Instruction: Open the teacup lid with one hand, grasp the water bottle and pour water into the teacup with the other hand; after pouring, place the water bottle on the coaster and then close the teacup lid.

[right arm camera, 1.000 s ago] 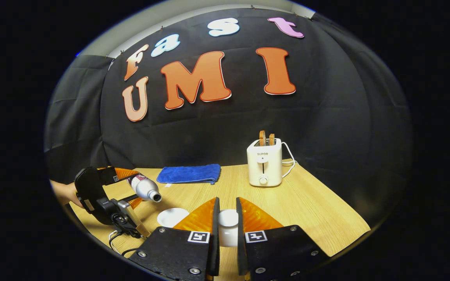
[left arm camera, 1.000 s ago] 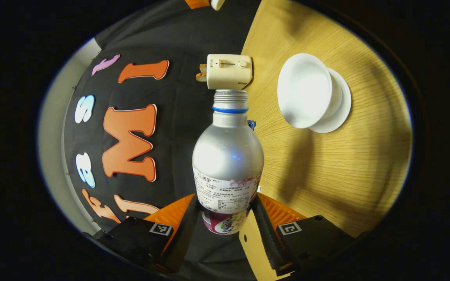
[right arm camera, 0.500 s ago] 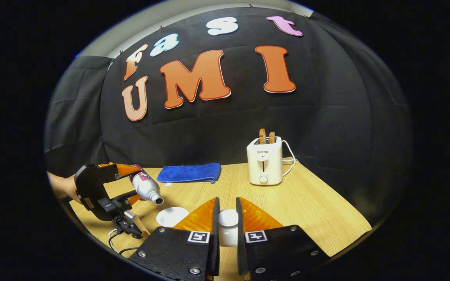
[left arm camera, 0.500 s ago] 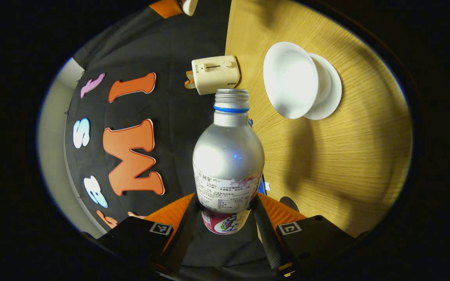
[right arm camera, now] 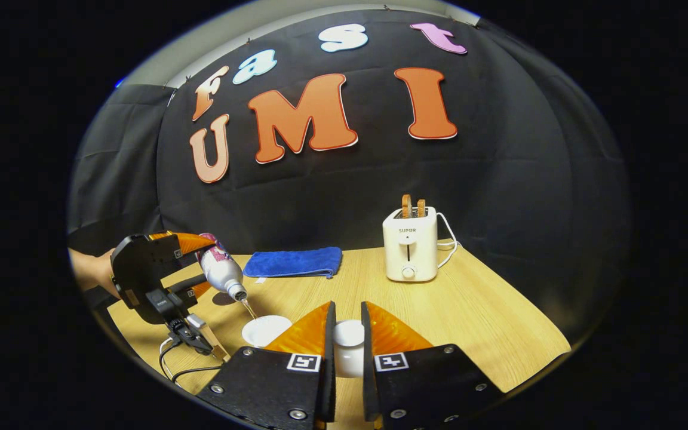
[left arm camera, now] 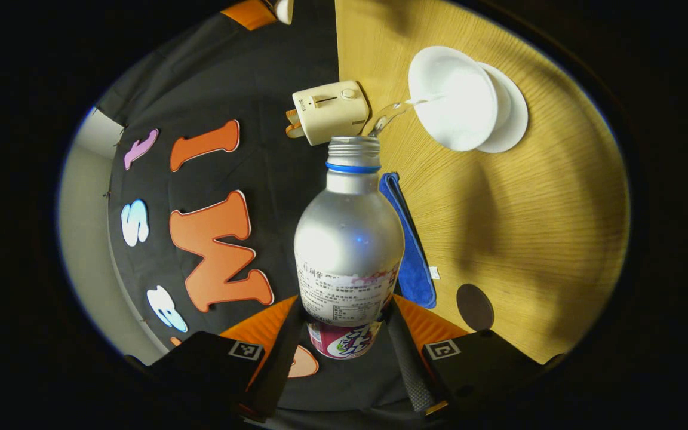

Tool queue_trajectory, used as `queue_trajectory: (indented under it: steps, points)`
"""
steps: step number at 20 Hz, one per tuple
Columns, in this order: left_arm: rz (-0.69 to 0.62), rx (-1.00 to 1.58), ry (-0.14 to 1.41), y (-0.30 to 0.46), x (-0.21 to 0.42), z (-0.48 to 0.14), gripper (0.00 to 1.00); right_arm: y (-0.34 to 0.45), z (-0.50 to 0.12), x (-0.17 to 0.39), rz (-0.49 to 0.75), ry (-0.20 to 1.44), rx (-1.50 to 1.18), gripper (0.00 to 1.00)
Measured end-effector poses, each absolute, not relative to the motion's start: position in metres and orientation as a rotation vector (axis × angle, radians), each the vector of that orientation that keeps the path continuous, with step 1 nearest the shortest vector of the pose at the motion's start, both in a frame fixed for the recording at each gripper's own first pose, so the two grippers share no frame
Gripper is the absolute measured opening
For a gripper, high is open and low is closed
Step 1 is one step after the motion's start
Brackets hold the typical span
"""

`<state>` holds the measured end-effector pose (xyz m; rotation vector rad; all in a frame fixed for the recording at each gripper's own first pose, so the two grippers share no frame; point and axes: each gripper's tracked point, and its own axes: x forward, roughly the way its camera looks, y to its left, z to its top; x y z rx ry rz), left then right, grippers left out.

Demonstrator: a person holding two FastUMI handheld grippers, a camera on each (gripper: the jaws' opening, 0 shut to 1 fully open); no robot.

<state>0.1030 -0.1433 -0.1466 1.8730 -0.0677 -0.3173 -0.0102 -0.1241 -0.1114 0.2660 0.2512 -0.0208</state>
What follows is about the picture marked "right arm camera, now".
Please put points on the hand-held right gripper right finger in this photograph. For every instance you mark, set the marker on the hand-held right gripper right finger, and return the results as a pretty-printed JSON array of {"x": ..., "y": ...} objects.
[{"x": 368, "y": 370}]

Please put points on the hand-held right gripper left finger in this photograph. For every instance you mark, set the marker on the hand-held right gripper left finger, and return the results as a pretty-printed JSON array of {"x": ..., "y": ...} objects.
[{"x": 329, "y": 370}]

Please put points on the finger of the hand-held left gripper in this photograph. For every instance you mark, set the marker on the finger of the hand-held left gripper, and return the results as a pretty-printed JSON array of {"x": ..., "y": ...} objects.
[
  {"x": 186, "y": 283},
  {"x": 192, "y": 242}
]

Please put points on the white teacup lid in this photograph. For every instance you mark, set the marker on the white teacup lid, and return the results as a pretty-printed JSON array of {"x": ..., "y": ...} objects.
[{"x": 349, "y": 346}]

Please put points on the silver water bottle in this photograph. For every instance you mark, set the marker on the silver water bottle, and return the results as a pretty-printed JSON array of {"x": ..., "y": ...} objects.
[{"x": 221, "y": 269}]

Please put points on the white teacup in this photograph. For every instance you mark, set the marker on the white teacup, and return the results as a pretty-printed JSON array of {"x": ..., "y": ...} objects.
[{"x": 263, "y": 331}]

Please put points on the blue towel cloth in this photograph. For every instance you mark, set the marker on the blue towel cloth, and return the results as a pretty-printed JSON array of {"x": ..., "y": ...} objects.
[{"x": 293, "y": 263}]

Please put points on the white toaster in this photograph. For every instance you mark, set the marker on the white toaster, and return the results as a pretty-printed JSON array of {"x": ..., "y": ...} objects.
[{"x": 409, "y": 245}]

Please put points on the black backdrop cloth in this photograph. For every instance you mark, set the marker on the black backdrop cloth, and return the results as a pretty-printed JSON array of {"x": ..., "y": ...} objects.
[{"x": 439, "y": 179}]

